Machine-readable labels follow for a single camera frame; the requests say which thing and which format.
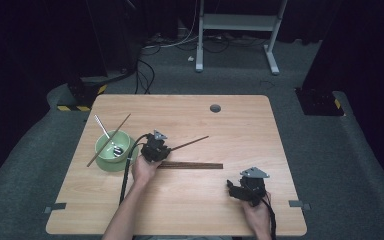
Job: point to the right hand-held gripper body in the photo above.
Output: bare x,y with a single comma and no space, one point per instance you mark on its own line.
254,186

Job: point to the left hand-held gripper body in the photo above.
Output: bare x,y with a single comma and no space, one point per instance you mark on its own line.
151,150

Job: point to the brown wooden chopstick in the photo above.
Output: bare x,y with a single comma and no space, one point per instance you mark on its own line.
121,125
193,141

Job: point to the row of wooden chopsticks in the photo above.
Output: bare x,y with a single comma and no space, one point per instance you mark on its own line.
193,165

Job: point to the person's left hand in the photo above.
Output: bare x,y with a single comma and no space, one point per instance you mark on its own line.
143,171

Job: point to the person's right hand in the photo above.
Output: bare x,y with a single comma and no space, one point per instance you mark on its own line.
256,216

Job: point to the grey tape strip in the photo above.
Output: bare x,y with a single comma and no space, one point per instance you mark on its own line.
56,207
299,204

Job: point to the metal spoon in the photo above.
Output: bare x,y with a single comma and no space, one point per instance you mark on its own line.
101,126

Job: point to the grey round table grommet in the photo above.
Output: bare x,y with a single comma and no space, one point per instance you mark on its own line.
215,108

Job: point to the black stand base striped tape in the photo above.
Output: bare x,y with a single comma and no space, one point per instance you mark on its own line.
83,93
318,101

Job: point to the small white plug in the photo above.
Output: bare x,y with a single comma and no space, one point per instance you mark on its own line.
190,59

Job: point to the white metal desk frame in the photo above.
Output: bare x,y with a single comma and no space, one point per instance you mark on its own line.
236,21

